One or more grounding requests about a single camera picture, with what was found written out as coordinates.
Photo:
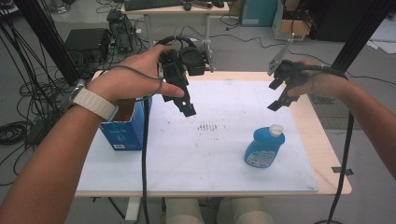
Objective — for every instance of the black metal frame post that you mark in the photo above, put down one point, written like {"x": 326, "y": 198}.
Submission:
{"x": 46, "y": 37}
{"x": 367, "y": 28}

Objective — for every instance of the white paper sheets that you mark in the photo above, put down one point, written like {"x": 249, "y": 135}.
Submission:
{"x": 384, "y": 37}

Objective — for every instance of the black computer mouse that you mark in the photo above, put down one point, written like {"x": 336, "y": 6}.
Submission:
{"x": 187, "y": 6}

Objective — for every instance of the person's right hand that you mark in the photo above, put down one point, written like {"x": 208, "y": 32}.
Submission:
{"x": 327, "y": 82}

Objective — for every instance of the person's leg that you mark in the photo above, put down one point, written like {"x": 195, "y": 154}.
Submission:
{"x": 183, "y": 213}
{"x": 246, "y": 213}

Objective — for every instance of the white table leg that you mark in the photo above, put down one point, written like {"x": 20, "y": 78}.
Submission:
{"x": 133, "y": 210}

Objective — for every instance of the blue bottle with white cap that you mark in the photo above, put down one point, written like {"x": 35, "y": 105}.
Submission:
{"x": 263, "y": 149}

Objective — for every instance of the person's left hand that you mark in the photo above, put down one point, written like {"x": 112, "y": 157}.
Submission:
{"x": 130, "y": 79}

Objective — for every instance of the person's right leg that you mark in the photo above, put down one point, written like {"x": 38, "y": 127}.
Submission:
{"x": 246, "y": 213}

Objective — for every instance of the black tape strip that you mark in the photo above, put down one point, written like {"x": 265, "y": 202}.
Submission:
{"x": 342, "y": 171}

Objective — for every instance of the person's left leg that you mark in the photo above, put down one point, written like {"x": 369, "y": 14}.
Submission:
{"x": 183, "y": 213}

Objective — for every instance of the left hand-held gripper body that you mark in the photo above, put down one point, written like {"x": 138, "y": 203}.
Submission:
{"x": 174, "y": 68}

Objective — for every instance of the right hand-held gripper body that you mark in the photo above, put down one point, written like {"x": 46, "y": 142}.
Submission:
{"x": 294, "y": 74}

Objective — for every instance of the black computer tower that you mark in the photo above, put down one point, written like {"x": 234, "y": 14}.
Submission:
{"x": 123, "y": 31}

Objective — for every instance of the black keyboard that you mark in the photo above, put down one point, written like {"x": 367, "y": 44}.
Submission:
{"x": 152, "y": 4}

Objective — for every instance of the grey floor mat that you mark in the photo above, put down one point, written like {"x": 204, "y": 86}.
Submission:
{"x": 336, "y": 115}

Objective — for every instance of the black equipment case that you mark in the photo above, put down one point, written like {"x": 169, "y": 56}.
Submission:
{"x": 87, "y": 40}

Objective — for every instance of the white background desk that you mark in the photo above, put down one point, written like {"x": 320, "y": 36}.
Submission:
{"x": 148, "y": 28}

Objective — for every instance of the teal box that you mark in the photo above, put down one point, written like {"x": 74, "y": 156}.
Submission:
{"x": 258, "y": 12}

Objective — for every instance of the open brown cardboard box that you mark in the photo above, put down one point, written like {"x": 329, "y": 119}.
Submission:
{"x": 294, "y": 26}

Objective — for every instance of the blue cardboard box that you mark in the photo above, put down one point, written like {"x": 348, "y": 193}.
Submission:
{"x": 124, "y": 133}

